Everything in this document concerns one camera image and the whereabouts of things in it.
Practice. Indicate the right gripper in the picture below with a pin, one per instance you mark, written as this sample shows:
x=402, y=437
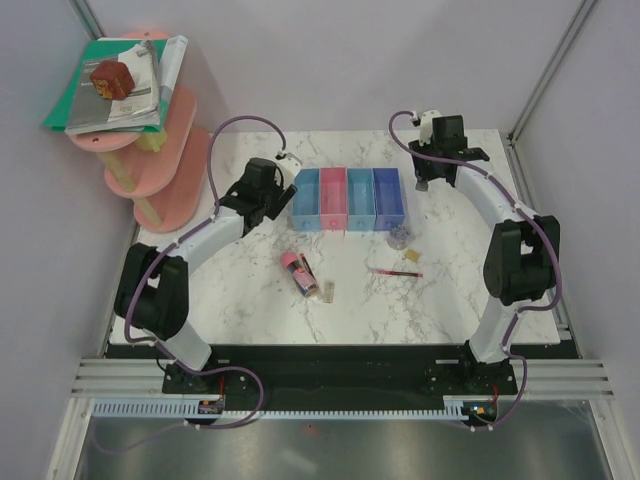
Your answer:
x=422, y=172

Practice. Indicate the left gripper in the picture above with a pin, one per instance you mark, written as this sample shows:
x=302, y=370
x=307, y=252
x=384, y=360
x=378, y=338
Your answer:
x=283, y=196

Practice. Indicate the clear jar of paper clips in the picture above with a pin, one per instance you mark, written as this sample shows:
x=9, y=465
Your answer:
x=399, y=237

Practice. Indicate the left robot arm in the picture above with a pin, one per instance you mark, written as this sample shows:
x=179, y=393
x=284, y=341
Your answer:
x=153, y=293

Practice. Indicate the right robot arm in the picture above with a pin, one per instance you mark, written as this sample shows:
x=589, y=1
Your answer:
x=522, y=260

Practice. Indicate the light blue drawer box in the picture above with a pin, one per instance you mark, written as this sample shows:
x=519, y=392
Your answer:
x=306, y=209

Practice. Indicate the pink glue stick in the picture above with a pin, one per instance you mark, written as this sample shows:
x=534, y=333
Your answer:
x=293, y=265

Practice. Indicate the pink drawer box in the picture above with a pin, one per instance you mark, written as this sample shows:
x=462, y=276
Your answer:
x=333, y=198

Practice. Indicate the purple drawer box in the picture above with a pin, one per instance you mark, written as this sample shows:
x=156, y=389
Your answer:
x=389, y=199

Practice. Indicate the sky blue drawer box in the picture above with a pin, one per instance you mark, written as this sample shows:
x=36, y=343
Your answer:
x=361, y=199

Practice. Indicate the pink tiered shelf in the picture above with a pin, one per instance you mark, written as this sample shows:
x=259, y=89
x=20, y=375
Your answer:
x=161, y=173

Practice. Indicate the small clear ruler case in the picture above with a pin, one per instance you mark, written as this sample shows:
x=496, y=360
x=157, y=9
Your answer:
x=328, y=292

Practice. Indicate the yellow eraser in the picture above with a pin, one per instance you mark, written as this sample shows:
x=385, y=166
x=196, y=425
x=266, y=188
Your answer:
x=412, y=255

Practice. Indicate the red pen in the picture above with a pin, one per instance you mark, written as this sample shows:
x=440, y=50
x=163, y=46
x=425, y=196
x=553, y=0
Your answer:
x=385, y=272

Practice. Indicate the red brown cube box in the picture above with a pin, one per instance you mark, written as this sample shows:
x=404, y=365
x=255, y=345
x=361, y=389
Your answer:
x=112, y=80

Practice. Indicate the grey manual booklet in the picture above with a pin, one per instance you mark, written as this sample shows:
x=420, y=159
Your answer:
x=91, y=113

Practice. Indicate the green folder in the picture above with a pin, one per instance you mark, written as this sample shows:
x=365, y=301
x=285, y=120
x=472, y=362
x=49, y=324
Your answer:
x=58, y=116

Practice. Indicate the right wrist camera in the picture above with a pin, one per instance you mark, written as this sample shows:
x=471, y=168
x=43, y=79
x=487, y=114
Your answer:
x=424, y=122

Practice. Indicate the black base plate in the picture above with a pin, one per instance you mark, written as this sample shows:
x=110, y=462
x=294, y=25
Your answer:
x=354, y=377

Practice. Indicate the white cable duct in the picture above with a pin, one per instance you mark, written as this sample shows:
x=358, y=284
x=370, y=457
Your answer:
x=194, y=409

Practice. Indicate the aluminium rail frame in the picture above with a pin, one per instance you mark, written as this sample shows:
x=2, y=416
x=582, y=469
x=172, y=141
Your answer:
x=556, y=425

